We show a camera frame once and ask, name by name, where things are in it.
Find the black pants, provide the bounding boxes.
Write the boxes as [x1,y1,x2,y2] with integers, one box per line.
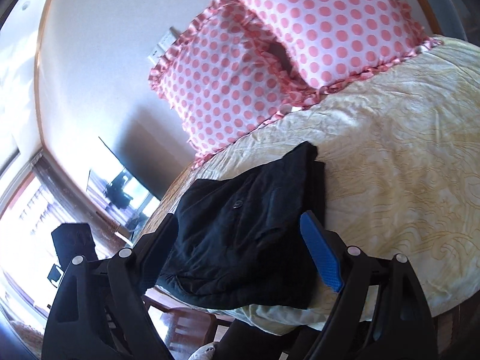
[156,141,326,311]

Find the wall socket plate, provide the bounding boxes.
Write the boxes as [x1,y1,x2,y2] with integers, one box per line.
[147,27,180,66]

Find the yellow patterned bedspread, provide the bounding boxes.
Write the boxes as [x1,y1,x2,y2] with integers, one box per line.
[138,35,480,337]

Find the left pink polka dot pillow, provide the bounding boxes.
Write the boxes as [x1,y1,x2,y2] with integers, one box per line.
[148,0,320,167]

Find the wooden chair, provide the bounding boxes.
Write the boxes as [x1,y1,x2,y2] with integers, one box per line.
[142,295,232,359]

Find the right pink polka dot pillow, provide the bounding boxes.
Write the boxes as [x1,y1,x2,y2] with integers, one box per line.
[241,0,441,94]

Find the pink polka dot pillow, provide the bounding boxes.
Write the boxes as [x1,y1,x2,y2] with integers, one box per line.
[148,0,320,167]
[241,0,441,94]

